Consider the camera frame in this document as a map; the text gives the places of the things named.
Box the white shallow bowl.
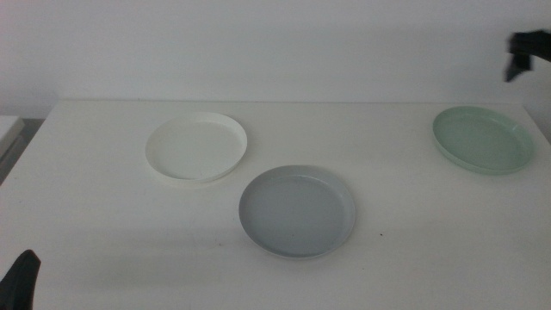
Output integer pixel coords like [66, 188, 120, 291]
[145, 111, 249, 184]

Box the grey shallow bowl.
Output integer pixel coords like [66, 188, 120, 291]
[238, 164, 357, 260]

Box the pale green shallow bowl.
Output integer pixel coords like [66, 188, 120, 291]
[432, 105, 536, 176]

